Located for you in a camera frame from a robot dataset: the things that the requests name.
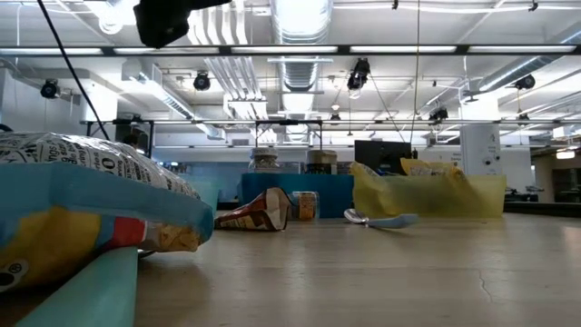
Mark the black aluminium table frame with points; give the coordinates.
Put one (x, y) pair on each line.
(544, 209)

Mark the silver ceiling ventilation duct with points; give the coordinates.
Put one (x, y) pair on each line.
(302, 22)

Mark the silver diagonal ceiling duct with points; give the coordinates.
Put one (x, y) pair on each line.
(522, 72)

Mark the black monitor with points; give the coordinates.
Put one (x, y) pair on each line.
(383, 154)

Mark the black overhead light bar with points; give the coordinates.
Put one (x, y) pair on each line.
(343, 49)

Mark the yellow translucent plastic bin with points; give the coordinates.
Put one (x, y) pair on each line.
(476, 200)

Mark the background black metal frame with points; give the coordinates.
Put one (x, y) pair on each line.
(290, 122)

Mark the person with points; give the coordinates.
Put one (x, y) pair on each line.
(132, 141)

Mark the bagel seasoning jar white lid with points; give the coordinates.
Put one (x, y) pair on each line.
(264, 161)

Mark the brown cup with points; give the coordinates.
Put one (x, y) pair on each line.
(322, 159)

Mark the black ceiling spotlight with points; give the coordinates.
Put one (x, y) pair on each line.
(202, 82)
(50, 89)
(525, 82)
(358, 72)
(438, 114)

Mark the glass jar yellow label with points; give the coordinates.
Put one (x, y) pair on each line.
(306, 206)

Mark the teal translucent plastic bin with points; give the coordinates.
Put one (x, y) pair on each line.
(209, 195)

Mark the blue plastic bin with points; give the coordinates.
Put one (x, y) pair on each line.
(318, 195)

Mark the blue white snack bag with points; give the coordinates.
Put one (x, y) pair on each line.
(91, 200)

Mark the brown snack packet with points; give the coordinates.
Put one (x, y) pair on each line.
(254, 215)

